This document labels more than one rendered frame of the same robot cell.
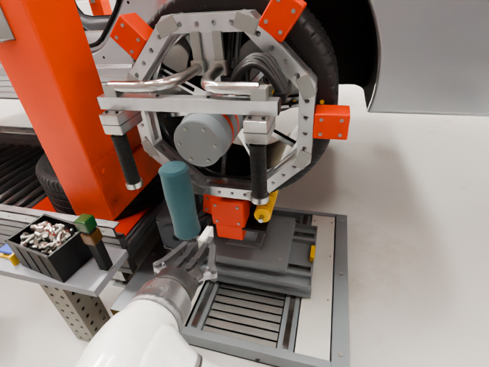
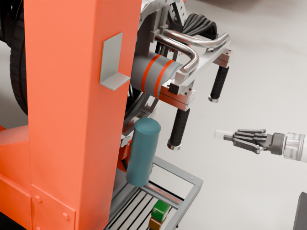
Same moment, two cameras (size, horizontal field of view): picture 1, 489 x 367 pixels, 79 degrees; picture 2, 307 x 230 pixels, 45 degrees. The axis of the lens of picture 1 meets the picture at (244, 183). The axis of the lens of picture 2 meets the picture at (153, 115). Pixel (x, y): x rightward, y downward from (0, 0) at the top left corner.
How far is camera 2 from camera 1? 1.38 m
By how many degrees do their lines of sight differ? 68
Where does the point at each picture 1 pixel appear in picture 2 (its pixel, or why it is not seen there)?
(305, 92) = not seen: hidden behind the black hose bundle
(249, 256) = (119, 180)
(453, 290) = (161, 116)
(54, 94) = (121, 113)
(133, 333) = not seen: outside the picture
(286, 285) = not seen: hidden behind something
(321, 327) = (172, 178)
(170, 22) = (150, 7)
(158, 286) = (293, 135)
